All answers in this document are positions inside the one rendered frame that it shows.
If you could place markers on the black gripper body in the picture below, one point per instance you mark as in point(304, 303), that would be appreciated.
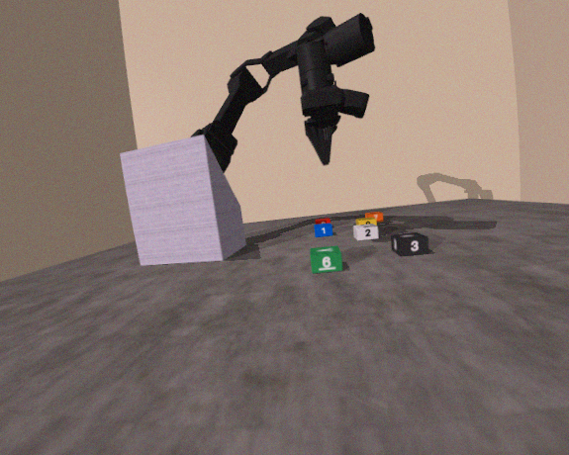
point(319, 98)

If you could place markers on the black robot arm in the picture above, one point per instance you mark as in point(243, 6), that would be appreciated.
point(322, 45)

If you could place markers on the yellow block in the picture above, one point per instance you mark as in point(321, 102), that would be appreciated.
point(365, 221)

